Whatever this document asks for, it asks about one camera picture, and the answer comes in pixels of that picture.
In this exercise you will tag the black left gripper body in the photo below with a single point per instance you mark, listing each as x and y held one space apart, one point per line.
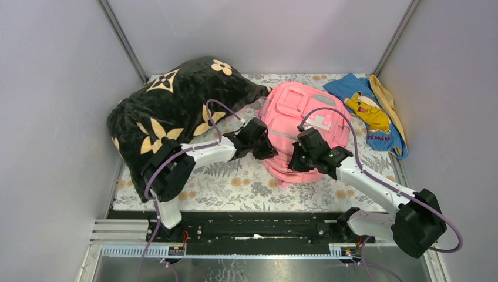
263 144

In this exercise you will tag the floral table mat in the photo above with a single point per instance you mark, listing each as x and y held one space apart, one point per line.
246 185

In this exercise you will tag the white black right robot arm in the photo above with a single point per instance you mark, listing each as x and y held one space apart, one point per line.
411 219

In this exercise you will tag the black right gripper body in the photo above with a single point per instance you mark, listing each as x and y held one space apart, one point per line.
301 160

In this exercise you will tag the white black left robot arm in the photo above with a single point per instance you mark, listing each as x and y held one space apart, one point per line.
168 170

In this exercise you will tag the black pillow with beige flowers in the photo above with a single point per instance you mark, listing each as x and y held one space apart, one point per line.
180 104

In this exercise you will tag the pink student backpack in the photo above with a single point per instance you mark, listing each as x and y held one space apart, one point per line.
292 106

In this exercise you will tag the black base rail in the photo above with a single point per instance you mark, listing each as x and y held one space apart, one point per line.
273 234

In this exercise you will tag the blue Pokemon t-shirt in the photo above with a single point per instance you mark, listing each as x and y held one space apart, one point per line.
359 99

